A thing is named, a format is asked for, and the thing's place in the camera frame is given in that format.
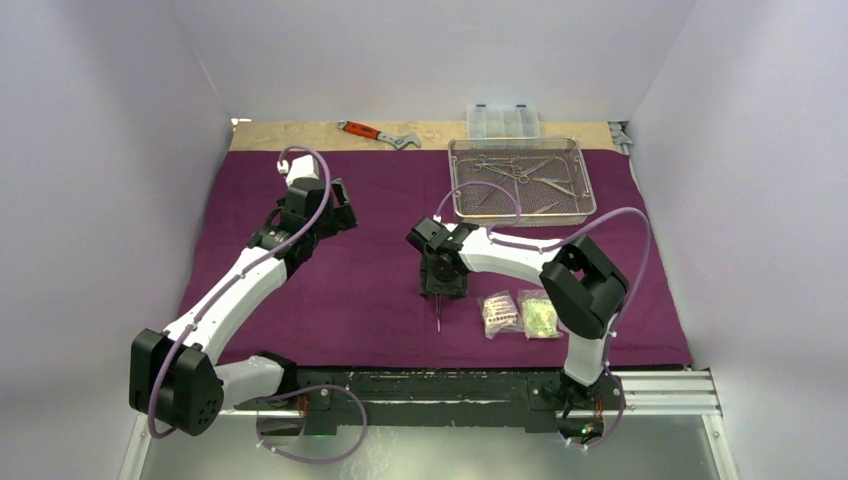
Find clear plastic compartment box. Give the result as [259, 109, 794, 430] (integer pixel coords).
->
[466, 104, 541, 139]

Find steel scalpel handle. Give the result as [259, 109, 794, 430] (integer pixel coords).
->
[534, 177, 577, 198]

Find metal wire mesh tray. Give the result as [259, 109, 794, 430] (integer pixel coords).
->
[448, 137, 597, 227]

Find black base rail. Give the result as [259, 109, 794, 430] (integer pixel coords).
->
[234, 367, 625, 440]

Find purple cable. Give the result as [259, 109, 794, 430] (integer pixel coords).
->
[433, 180, 654, 452]
[145, 144, 368, 465]

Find purple cloth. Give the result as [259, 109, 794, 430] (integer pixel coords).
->
[177, 150, 693, 368]

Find pink white gauze packet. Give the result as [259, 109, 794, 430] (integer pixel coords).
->
[478, 290, 524, 339]

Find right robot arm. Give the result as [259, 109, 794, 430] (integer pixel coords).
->
[406, 217, 630, 407]

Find steel forceps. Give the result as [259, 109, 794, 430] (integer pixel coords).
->
[435, 294, 442, 333]

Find green white gauze packet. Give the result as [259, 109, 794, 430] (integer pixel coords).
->
[518, 289, 562, 339]

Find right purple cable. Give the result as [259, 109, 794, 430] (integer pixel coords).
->
[433, 180, 654, 452]

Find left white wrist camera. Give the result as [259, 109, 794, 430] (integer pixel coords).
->
[276, 155, 321, 185]

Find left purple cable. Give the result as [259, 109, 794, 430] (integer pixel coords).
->
[145, 144, 368, 465]

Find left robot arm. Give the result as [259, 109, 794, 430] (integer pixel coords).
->
[129, 176, 357, 438]

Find steel surgical scissors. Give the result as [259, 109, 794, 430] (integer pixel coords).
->
[471, 156, 530, 184]

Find orange handled adjustable wrench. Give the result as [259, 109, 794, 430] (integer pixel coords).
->
[336, 121, 421, 150]

